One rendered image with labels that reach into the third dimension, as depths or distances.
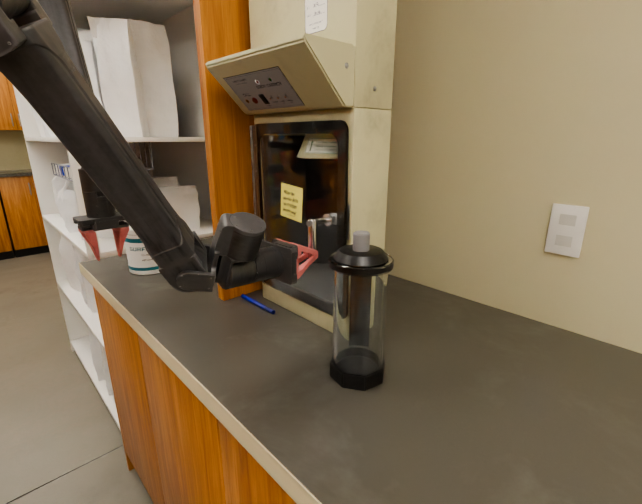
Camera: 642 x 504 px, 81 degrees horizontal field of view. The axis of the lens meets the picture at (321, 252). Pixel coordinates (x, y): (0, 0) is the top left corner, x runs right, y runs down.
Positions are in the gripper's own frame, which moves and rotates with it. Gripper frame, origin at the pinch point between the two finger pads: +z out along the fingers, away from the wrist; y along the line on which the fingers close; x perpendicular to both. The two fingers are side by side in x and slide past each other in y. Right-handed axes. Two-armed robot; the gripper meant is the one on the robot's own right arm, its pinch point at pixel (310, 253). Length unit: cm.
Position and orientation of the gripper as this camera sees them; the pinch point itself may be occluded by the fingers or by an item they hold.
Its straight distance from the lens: 74.4
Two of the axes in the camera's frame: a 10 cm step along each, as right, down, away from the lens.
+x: -0.3, 9.7, 2.5
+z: 7.2, -1.5, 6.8
